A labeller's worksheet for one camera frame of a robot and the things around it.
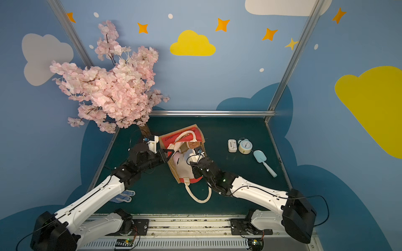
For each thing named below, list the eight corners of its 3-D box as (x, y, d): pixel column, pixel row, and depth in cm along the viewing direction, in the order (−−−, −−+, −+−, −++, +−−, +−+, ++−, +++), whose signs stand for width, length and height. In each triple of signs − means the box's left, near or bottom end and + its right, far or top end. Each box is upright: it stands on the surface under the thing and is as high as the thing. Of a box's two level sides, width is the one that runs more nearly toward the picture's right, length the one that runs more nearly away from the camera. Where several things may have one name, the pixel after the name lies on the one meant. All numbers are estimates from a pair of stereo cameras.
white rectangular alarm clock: (228, 152, 105) (229, 149, 102) (227, 142, 111) (228, 139, 108) (236, 152, 105) (238, 149, 102) (235, 142, 111) (236, 139, 108)
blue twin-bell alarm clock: (239, 153, 104) (240, 150, 100) (237, 141, 110) (238, 137, 107) (252, 154, 104) (253, 150, 101) (249, 141, 111) (250, 137, 107)
